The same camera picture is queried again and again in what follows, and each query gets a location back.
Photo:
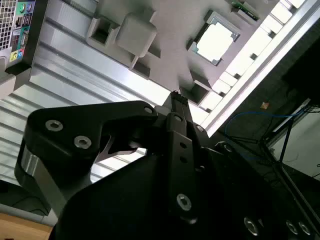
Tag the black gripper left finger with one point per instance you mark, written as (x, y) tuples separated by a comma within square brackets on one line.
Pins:
[(75, 120)]

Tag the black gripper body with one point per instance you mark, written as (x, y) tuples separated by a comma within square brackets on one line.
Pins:
[(125, 205)]

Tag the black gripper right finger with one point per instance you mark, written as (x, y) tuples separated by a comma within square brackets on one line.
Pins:
[(200, 140)]

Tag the silver CPU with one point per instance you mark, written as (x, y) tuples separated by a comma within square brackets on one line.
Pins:
[(215, 37)]

